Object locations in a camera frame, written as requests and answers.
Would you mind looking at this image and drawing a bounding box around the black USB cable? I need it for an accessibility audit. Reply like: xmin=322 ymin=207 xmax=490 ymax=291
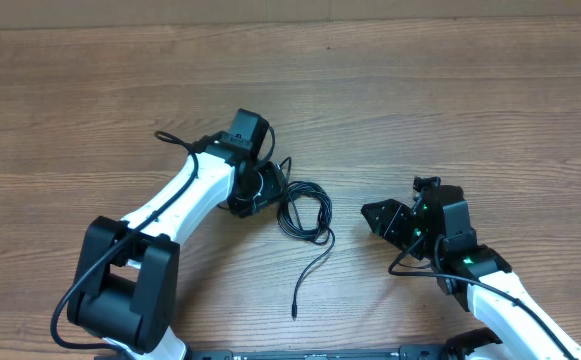
xmin=275 ymin=156 xmax=337 ymax=321

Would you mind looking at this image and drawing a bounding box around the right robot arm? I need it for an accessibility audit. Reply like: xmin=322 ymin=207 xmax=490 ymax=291
xmin=361 ymin=178 xmax=581 ymax=359

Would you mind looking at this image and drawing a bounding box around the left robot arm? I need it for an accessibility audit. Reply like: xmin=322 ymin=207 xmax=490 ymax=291
xmin=55 ymin=109 xmax=285 ymax=359

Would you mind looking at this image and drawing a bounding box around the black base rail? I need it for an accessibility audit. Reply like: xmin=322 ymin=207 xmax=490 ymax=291
xmin=183 ymin=344 xmax=454 ymax=360

